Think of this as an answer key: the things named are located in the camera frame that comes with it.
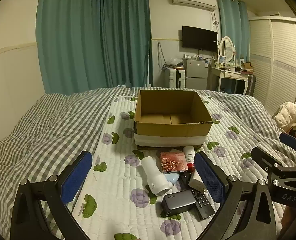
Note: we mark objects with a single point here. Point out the grey power bank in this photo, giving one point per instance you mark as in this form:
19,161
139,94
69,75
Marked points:
177,201

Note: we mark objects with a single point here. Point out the person's right forearm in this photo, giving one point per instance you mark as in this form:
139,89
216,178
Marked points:
291,223

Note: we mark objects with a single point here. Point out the grey small fridge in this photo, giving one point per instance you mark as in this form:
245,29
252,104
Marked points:
196,73

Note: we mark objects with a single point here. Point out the small black object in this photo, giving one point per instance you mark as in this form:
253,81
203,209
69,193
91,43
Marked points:
184,180

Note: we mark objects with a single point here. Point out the small brown cardboard box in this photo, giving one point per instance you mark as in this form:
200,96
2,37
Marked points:
247,66

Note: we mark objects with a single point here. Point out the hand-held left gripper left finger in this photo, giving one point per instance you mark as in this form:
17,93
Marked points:
76,177

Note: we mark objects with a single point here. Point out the large white bottle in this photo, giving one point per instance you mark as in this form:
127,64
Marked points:
153,175

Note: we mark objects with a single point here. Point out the white air conditioner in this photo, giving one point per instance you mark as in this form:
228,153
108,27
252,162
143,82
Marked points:
194,0

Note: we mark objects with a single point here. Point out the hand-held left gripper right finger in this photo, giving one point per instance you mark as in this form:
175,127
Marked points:
210,177

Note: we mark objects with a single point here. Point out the oval white vanity mirror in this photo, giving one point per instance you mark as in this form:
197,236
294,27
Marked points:
226,48

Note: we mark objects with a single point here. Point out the white suitcase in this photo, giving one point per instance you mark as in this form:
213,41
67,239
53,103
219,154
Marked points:
173,78

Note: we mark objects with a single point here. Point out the narrow teal curtain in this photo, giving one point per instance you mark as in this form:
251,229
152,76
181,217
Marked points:
232,30

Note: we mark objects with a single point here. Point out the white charger adapter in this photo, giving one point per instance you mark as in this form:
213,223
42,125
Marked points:
195,181

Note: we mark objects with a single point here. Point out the teal corner curtain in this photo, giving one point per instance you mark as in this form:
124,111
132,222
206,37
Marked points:
125,37

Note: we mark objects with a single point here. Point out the small white red-capped bottle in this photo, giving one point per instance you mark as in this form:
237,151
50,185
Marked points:
189,156

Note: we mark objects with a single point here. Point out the white mop pole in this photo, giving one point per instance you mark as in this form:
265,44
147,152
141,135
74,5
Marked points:
149,67

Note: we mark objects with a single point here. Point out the black remote control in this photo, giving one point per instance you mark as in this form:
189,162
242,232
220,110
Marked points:
203,204

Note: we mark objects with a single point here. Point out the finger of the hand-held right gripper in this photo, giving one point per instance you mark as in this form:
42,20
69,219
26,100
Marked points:
262,156
291,140

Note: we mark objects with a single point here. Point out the white floral quilted mat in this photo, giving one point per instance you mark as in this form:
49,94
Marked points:
118,170

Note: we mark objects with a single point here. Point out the white dressing table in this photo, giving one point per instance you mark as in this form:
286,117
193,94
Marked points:
227,74

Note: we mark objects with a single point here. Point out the white puffer jacket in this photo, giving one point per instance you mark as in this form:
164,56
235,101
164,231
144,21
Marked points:
291,115

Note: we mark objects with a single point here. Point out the dark suitcase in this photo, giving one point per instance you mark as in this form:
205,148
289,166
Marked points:
251,85

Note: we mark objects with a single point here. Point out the black wall television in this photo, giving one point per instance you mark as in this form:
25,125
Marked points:
199,38

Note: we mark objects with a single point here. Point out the clear plastic bag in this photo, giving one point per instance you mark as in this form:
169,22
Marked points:
175,62

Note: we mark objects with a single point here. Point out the white louvred wardrobe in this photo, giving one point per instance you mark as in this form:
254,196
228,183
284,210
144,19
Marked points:
277,62

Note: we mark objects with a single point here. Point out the wide teal curtain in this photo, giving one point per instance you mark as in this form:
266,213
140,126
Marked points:
70,42

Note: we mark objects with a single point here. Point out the pink embossed compact case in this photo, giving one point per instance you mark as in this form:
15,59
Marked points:
173,162

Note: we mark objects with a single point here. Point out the light blue small object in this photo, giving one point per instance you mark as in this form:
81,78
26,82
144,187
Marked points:
174,178

